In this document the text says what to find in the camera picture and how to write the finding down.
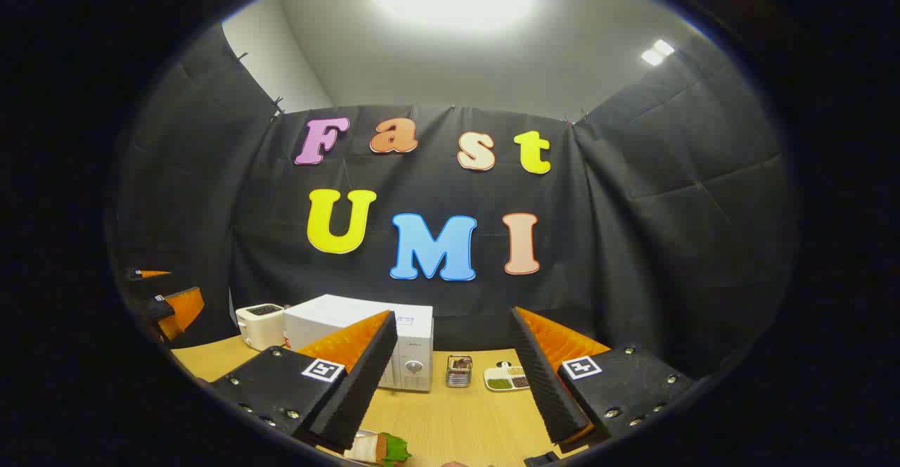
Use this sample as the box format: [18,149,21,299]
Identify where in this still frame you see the metal wire utensil holder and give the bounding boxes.
[446,355,473,388]

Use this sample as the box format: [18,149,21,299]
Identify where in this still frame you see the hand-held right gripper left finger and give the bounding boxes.
[210,310,399,452]

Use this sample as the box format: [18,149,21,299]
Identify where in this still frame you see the small ceiling light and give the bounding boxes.
[640,39,676,67]

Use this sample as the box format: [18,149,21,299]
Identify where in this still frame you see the white microwave oven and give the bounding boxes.
[283,294,435,392]

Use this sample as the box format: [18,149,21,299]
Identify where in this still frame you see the black backdrop cloth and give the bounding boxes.
[105,23,799,383]

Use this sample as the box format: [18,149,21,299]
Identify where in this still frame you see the white toaster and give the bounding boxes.
[236,303,286,352]

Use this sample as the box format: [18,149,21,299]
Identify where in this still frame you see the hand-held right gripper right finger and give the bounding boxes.
[510,307,695,445]

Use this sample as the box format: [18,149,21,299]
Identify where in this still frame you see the sandwich with lettuce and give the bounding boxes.
[345,430,412,466]

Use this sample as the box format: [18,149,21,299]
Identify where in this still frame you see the white divided dish with grains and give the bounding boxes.
[484,362,532,392]

